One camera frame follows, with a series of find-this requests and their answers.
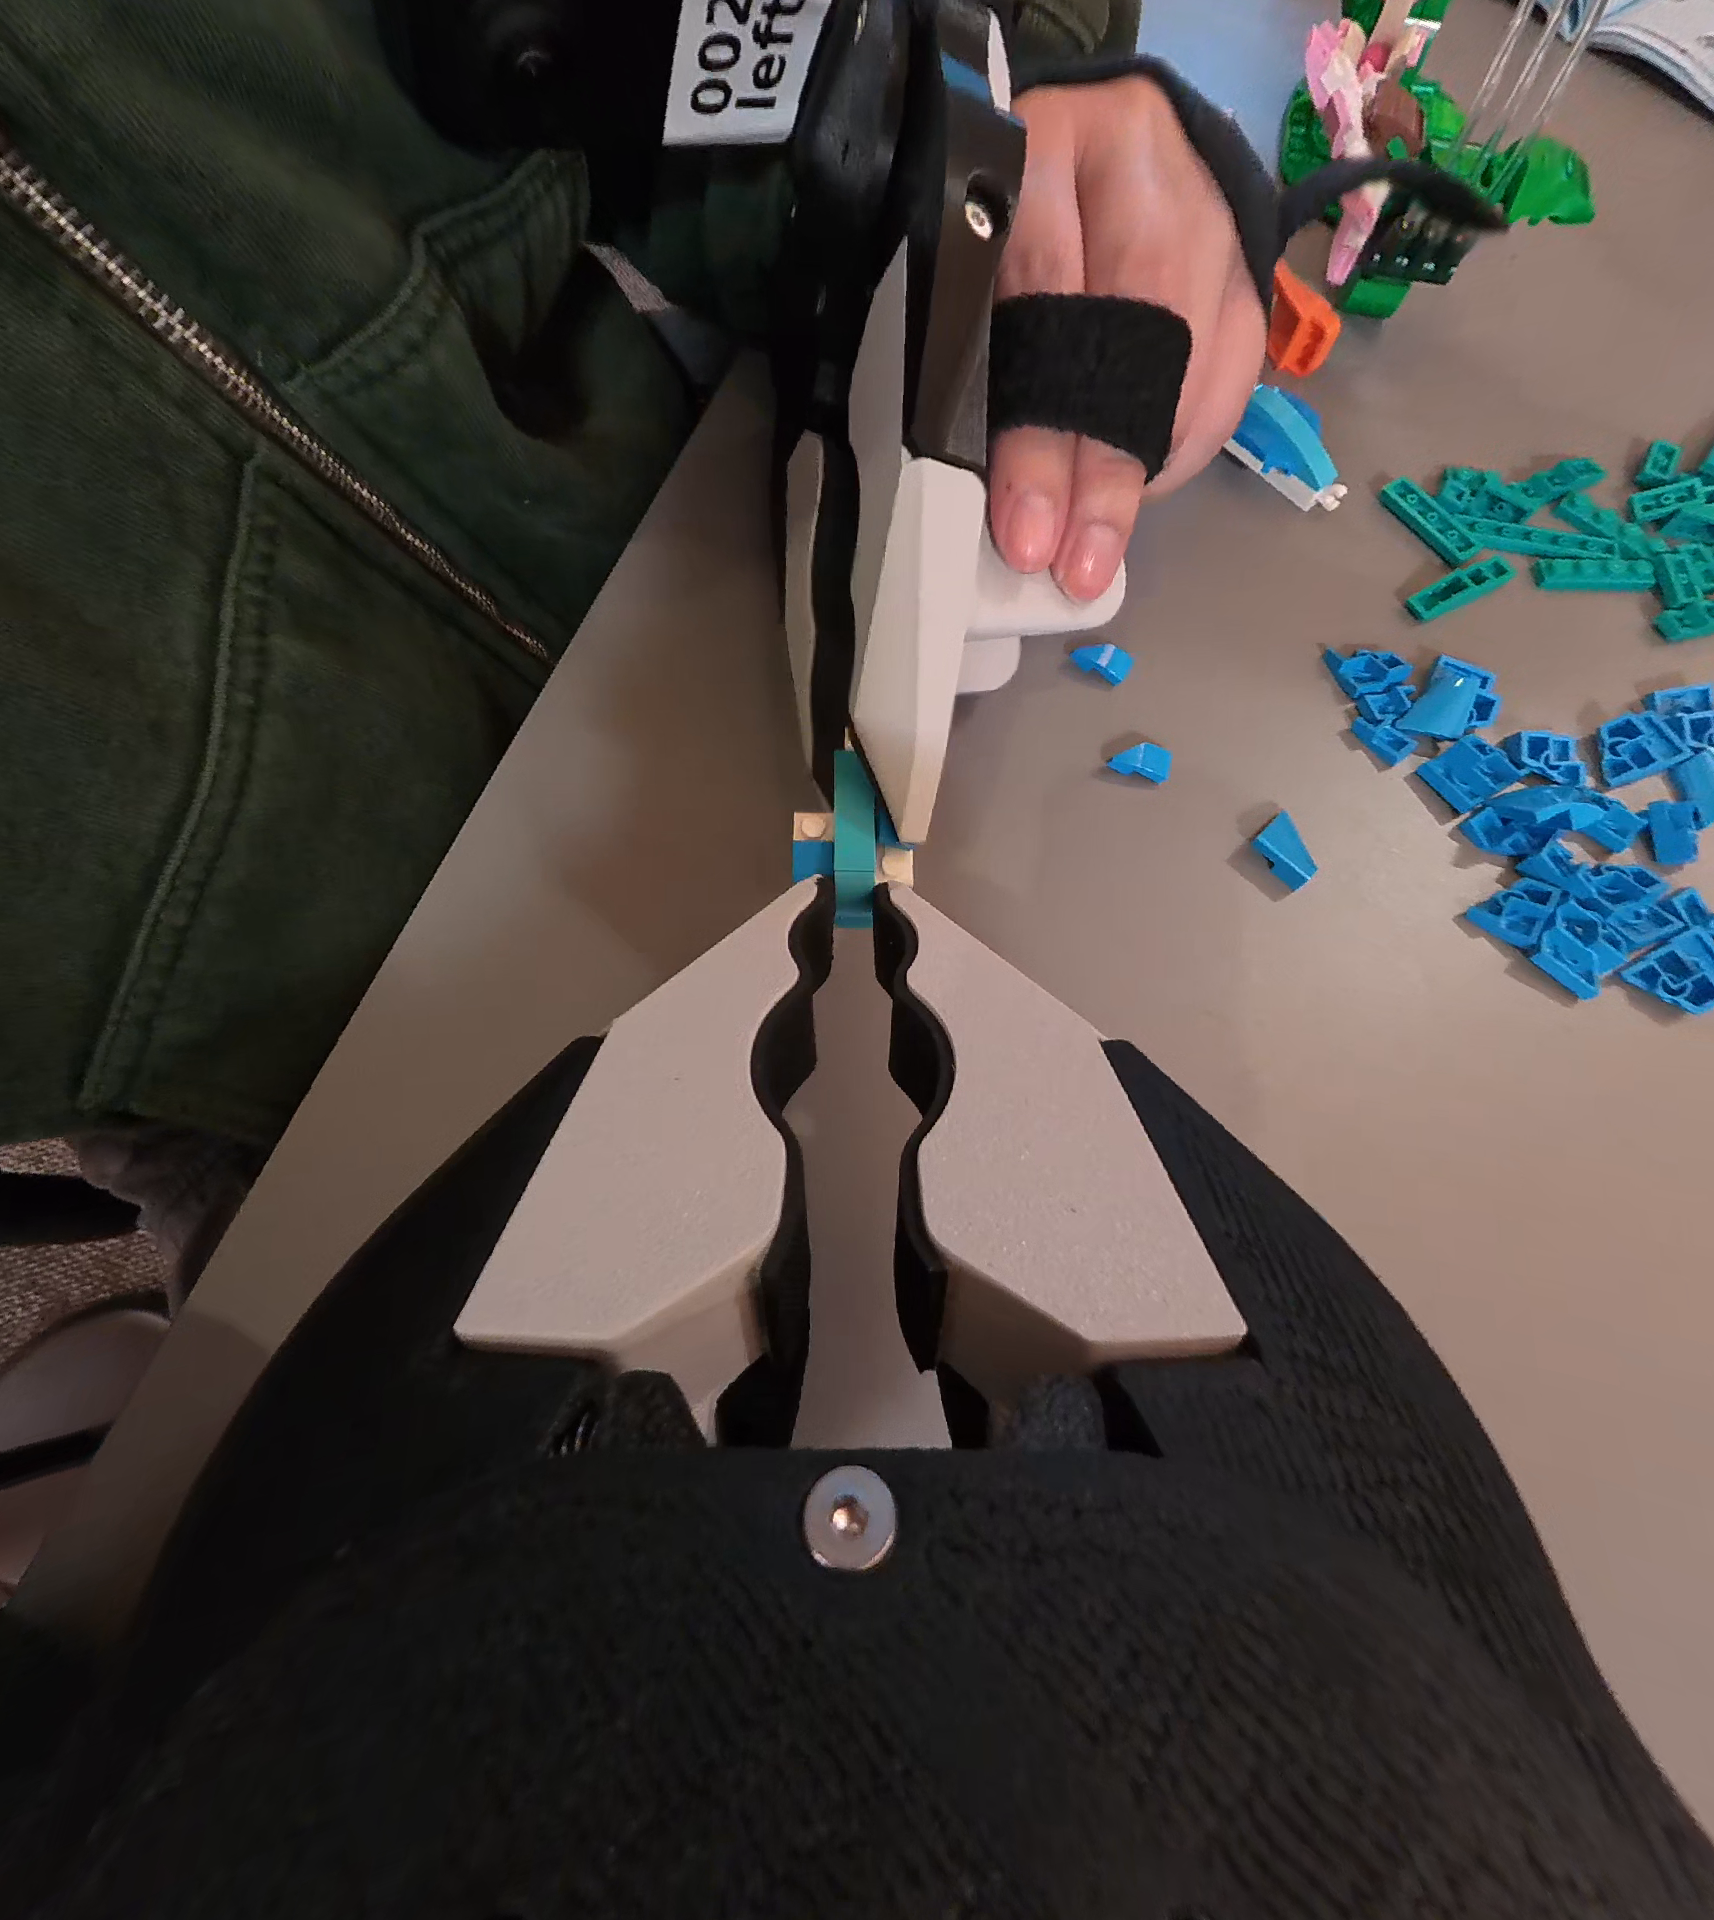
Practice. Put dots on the small blue white lego assembly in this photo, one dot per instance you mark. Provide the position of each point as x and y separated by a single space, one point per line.
851 879

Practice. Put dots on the blue lego dolphin model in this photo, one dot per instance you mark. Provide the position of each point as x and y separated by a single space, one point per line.
1277 443

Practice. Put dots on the person's green zip jacket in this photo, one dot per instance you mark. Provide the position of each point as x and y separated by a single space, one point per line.
196 675

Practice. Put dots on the pile of teal lego pieces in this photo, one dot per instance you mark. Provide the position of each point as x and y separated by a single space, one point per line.
1592 533

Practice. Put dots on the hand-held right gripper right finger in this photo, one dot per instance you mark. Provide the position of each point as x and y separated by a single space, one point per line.
1052 1201

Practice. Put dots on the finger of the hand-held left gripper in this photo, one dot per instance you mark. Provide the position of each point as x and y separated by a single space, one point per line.
917 630
800 601

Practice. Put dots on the orange lego piece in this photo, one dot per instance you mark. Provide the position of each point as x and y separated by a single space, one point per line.
1305 323

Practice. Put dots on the green pink lego flower model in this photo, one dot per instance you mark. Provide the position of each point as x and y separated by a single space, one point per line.
1516 172

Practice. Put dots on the single blue lego slope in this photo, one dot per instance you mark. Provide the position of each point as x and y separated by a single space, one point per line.
1142 763
1285 853
1102 663

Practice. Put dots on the pile of blue lego pieces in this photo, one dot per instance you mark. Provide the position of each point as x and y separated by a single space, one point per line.
1562 841

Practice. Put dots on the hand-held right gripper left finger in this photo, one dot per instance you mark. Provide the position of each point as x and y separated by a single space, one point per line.
616 1201

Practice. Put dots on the person's left hand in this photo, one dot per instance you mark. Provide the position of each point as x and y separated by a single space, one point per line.
1142 211

